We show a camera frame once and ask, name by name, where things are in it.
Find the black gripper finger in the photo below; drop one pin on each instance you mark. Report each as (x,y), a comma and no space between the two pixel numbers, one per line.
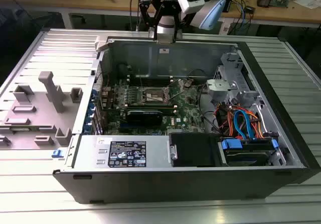
(176,24)
(144,8)

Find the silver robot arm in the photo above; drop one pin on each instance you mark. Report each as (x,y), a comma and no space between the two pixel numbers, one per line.
(213,13)

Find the black RAM slot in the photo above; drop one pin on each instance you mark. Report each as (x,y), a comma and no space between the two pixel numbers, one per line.
(155,84)
(155,79)
(155,76)
(155,103)

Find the CPU socket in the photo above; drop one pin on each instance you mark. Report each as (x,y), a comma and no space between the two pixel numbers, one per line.
(153,94)

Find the black drive bay cover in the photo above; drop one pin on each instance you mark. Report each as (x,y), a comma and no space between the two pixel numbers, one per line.
(195,148)

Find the white case label sticker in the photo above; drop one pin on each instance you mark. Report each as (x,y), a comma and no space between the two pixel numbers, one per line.
(163,50)

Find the round silver coin battery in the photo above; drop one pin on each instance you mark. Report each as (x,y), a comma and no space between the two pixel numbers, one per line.
(187,84)

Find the wooden desk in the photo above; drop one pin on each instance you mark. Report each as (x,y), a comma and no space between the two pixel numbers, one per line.
(75,0)

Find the green motherboard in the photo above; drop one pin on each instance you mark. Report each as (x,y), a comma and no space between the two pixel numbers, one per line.
(190,113)

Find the black graphics card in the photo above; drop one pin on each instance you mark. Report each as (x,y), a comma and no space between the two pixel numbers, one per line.
(143,118)

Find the hard disk in blue carrier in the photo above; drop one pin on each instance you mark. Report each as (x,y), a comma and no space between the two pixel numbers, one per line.
(232,144)

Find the white paper sheet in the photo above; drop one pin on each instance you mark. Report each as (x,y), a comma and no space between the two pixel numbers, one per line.
(308,1)

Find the grey parts rack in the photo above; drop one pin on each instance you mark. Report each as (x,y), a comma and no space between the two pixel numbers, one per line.
(42,123)

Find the silver power supply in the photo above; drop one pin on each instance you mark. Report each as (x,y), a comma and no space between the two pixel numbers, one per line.
(85,153)

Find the black and grey PC case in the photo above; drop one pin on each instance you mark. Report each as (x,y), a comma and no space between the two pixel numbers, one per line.
(175,183)

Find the small blue clip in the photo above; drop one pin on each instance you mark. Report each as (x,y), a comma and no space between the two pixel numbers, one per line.
(56,153)

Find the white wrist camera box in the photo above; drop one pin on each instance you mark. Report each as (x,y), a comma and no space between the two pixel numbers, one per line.
(190,1)

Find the silver metal bracket box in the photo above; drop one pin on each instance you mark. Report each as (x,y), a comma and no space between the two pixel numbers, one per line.
(220,88)

